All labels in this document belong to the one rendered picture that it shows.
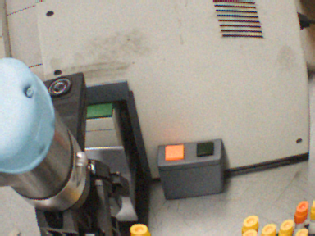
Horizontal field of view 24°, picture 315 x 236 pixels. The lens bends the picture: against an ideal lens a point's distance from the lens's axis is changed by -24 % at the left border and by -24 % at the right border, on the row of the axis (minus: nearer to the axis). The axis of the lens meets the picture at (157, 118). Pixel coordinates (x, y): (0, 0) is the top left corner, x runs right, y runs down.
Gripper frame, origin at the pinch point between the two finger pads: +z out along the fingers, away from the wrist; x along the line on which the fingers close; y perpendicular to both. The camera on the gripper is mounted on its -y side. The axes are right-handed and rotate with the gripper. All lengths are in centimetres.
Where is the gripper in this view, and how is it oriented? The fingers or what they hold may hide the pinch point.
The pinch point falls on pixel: (98, 206)
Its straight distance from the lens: 81.5
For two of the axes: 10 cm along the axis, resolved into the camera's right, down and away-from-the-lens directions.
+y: 0.5, 9.4, -3.3
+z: 1.4, 3.2, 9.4
